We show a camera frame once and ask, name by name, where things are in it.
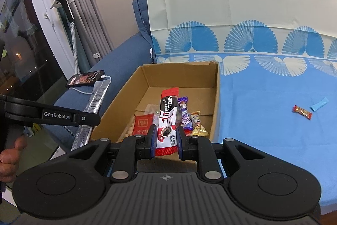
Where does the gold candy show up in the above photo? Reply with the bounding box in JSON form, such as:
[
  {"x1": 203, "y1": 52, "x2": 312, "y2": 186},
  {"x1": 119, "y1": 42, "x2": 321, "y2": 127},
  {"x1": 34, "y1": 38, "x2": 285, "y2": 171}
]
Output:
[{"x1": 190, "y1": 111, "x2": 209, "y2": 137}]

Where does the black steamer handle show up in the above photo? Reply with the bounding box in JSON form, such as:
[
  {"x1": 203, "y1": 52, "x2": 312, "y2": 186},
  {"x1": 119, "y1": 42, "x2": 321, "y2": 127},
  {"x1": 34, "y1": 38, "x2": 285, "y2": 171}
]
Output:
[{"x1": 46, "y1": 0, "x2": 75, "y2": 22}]

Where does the red white coffee stick packet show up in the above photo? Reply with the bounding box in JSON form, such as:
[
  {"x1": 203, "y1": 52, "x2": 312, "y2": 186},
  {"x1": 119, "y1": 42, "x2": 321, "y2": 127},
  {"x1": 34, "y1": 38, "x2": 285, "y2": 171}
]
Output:
[{"x1": 154, "y1": 87, "x2": 179, "y2": 157}]

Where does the white charging cable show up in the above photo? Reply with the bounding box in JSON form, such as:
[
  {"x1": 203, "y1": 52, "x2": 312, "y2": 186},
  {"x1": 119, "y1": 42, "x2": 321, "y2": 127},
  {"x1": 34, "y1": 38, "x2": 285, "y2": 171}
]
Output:
[{"x1": 74, "y1": 75, "x2": 112, "y2": 95}]

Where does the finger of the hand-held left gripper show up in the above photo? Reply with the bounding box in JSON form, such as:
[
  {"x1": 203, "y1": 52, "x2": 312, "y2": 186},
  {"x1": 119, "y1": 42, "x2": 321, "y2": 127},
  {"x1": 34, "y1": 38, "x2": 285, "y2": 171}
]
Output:
[{"x1": 78, "y1": 112, "x2": 101, "y2": 127}]

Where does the black smartphone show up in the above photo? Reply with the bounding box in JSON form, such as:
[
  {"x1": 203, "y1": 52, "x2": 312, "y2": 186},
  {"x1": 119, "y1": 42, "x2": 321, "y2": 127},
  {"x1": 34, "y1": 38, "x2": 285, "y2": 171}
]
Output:
[{"x1": 66, "y1": 70, "x2": 105, "y2": 88}]

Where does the long clear silver packet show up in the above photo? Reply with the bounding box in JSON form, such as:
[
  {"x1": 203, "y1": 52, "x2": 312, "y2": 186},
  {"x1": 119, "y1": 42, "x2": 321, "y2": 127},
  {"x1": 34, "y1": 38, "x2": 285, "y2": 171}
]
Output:
[{"x1": 71, "y1": 79, "x2": 111, "y2": 152}]

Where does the small red square packet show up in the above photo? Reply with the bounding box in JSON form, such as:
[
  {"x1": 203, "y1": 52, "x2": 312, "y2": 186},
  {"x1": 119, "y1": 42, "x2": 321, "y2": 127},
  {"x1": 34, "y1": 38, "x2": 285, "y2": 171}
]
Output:
[{"x1": 131, "y1": 113, "x2": 154, "y2": 136}]

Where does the purple candy bar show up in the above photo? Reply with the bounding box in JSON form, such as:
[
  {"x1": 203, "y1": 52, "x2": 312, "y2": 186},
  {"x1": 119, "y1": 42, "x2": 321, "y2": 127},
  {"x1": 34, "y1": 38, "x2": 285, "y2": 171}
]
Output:
[{"x1": 177, "y1": 96, "x2": 193, "y2": 131}]

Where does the dark blue blanket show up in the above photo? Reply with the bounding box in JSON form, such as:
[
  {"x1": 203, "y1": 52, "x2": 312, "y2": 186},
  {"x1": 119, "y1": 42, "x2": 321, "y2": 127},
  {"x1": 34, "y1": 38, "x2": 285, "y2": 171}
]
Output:
[{"x1": 42, "y1": 0, "x2": 158, "y2": 153}]

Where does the red wrapped candy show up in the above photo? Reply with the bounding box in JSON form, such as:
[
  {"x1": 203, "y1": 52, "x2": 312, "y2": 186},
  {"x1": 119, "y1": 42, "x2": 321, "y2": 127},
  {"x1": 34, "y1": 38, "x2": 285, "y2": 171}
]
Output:
[{"x1": 292, "y1": 105, "x2": 313, "y2": 120}]

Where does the clear mixed nut packet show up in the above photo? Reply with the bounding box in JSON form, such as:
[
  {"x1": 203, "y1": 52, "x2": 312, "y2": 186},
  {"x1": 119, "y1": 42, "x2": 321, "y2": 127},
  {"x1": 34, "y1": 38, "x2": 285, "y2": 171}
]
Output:
[{"x1": 117, "y1": 116, "x2": 137, "y2": 143}]

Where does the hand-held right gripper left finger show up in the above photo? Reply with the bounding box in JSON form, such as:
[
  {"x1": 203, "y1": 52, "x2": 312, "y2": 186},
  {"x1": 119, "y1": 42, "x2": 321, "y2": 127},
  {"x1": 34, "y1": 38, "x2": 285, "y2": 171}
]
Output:
[{"x1": 68, "y1": 125, "x2": 159, "y2": 182}]

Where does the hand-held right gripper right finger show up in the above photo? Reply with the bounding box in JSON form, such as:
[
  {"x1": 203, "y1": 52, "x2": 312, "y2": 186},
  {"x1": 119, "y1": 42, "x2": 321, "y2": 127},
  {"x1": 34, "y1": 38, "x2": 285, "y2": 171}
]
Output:
[{"x1": 176, "y1": 125, "x2": 267, "y2": 181}]

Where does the person's left hand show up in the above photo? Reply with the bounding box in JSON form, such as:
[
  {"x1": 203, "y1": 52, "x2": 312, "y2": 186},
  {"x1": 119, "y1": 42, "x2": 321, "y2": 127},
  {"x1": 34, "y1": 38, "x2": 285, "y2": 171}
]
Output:
[{"x1": 0, "y1": 135, "x2": 28, "y2": 184}]

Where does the small blue wrapper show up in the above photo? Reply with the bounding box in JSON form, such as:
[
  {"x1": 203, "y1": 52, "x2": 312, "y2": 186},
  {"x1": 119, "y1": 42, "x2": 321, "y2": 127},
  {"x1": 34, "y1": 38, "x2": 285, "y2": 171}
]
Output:
[{"x1": 310, "y1": 98, "x2": 329, "y2": 111}]

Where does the brown cardboard box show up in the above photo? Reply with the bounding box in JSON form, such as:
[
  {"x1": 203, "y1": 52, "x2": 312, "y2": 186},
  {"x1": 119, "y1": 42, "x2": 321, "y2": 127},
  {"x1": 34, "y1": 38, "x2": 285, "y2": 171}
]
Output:
[{"x1": 91, "y1": 61, "x2": 221, "y2": 162}]

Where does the black and white stand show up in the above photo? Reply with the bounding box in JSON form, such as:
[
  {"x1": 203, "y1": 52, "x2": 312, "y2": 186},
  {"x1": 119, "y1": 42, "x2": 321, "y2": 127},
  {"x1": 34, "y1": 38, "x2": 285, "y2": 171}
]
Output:
[{"x1": 39, "y1": 0, "x2": 114, "y2": 69}]

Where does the blue fan print bedsheet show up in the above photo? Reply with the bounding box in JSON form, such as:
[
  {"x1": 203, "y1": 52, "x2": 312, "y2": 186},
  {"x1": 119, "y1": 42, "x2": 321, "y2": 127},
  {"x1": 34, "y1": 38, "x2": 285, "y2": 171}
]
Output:
[{"x1": 146, "y1": 0, "x2": 337, "y2": 206}]

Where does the white door frame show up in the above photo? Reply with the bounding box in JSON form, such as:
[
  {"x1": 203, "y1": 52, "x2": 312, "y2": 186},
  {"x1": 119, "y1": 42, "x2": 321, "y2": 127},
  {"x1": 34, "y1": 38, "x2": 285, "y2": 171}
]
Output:
[{"x1": 20, "y1": 0, "x2": 79, "y2": 78}]

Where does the metal steamer hose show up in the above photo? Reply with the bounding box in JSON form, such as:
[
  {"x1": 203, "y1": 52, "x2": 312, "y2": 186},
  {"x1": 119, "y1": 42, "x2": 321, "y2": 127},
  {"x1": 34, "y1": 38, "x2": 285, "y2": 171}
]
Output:
[{"x1": 71, "y1": 20, "x2": 80, "y2": 75}]

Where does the clear pastel candy packet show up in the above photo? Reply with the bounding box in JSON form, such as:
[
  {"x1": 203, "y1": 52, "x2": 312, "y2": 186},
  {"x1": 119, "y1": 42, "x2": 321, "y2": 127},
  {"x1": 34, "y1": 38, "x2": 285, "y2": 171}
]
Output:
[{"x1": 143, "y1": 104, "x2": 162, "y2": 125}]

